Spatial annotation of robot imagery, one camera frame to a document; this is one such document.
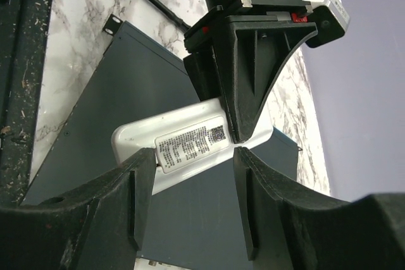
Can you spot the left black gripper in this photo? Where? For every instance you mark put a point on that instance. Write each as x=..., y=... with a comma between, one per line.
x=249, y=52

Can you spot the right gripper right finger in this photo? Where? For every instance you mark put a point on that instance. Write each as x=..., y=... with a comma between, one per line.
x=289, y=226

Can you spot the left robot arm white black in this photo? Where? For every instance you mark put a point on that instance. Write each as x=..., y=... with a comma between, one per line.
x=237, y=51

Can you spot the dark flat metal box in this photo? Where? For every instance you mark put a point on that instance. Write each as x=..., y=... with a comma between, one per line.
x=233, y=63

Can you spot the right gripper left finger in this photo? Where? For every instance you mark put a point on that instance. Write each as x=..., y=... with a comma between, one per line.
x=98, y=225

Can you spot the white remote control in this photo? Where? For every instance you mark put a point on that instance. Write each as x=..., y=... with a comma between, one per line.
x=186, y=141

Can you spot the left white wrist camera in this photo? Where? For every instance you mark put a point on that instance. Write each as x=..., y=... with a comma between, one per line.
x=332, y=21

